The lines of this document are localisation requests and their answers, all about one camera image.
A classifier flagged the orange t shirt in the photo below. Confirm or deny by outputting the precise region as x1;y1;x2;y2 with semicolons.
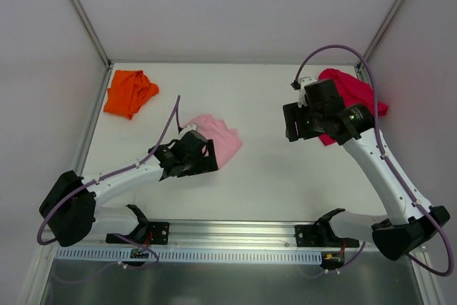
104;70;160;120

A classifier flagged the light pink t shirt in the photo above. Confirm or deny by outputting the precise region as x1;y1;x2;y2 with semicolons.
185;114;243;169

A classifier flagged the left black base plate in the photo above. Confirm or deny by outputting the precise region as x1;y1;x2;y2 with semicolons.
144;221;170;246

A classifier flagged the magenta t shirt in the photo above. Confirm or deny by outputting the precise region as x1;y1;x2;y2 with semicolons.
304;69;388;147

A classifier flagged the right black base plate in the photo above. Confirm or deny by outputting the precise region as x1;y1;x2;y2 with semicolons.
294;223;360;248

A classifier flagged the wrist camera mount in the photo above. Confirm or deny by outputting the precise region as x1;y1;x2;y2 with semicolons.
298;76;318;108
181;124;198;134

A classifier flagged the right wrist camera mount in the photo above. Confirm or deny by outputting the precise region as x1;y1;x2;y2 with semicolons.
298;76;318;108

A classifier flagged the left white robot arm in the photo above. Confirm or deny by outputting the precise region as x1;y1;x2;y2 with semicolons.
39;130;219;247

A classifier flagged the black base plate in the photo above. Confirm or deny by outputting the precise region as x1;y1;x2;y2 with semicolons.
294;223;360;248
144;221;170;246

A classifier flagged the white slotted cable duct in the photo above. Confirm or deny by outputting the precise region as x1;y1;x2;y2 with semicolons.
55;246;322;265

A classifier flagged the aluminium mounting rail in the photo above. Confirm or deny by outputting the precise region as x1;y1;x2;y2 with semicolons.
92;216;427;252

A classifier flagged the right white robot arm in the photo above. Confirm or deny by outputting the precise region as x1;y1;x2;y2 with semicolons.
283;79;450;261

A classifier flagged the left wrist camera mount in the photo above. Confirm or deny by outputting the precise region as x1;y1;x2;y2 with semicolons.
181;124;198;134

